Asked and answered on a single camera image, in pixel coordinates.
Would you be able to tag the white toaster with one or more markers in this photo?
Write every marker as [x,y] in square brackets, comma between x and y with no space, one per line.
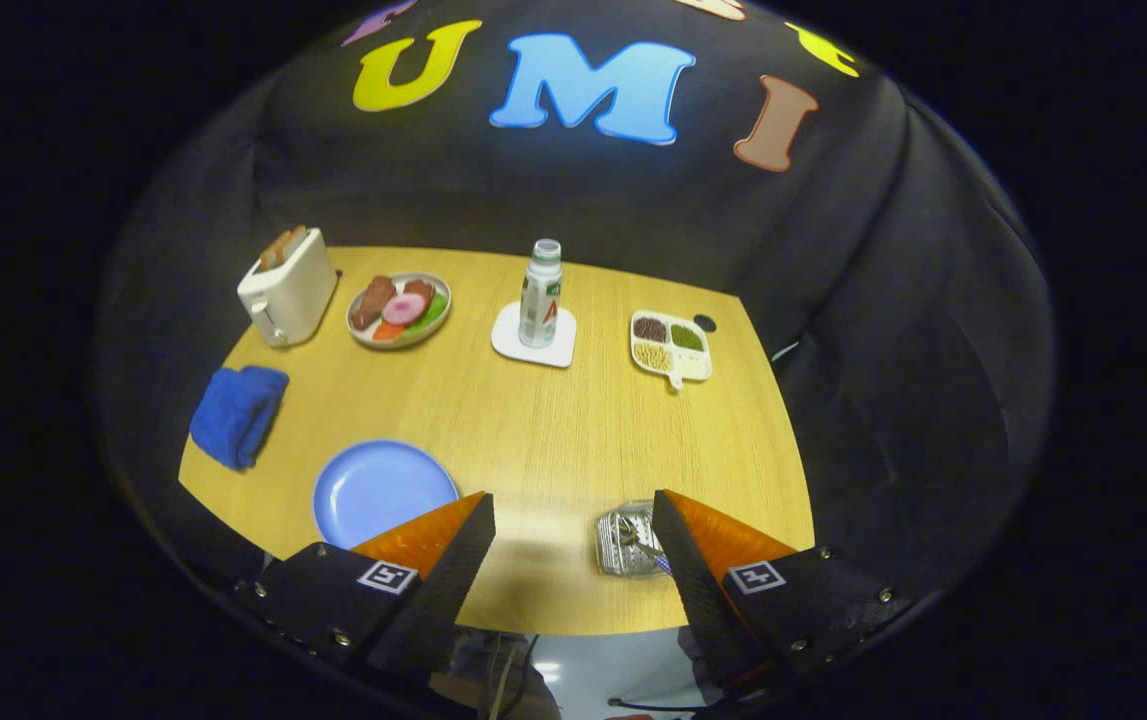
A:
[298,295]

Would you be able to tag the pile of dark beans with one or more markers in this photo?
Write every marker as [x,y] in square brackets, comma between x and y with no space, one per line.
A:
[650,329]

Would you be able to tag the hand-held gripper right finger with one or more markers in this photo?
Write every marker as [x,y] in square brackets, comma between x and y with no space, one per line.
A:
[698,590]

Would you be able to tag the brown toast slice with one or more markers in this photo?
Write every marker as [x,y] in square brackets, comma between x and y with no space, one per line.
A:
[275,252]
[295,240]

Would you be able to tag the orange tomato slice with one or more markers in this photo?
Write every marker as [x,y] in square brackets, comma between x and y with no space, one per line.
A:
[387,332]

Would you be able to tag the folded blue cloth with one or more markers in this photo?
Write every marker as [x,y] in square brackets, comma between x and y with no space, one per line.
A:
[238,415]

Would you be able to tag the white square coaster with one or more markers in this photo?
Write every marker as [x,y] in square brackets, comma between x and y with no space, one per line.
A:
[508,345]

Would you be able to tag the pink ham slice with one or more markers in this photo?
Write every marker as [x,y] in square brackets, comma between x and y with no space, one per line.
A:
[404,309]

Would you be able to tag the white divided tray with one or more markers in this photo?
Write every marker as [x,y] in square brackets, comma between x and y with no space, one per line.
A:
[693,368]

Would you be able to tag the small beige food plate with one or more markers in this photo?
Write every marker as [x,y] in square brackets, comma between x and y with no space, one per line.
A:
[438,325]

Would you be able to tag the white green drink bottle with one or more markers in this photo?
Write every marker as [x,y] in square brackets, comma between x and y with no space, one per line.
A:
[540,300]

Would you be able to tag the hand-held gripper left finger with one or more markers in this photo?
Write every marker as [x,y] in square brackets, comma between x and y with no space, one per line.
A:
[453,585]

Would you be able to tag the pile of yellow beans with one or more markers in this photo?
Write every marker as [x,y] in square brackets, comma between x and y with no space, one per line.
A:
[651,357]

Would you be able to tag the green lettuce leaf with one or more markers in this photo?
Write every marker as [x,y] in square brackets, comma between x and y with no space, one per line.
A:
[433,313]

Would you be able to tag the black round table grommet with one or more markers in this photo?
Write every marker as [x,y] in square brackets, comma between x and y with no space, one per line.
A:
[705,323]

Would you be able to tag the small brown meat slice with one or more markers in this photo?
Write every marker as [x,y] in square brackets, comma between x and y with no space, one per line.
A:
[421,290]

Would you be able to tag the blue round plate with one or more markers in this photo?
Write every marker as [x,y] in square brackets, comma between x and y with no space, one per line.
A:
[373,490]

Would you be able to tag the pile of green beans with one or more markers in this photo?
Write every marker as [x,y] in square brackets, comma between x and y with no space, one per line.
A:
[687,338]

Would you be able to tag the large brown meat slice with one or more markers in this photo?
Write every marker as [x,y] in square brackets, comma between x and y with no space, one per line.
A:
[371,303]

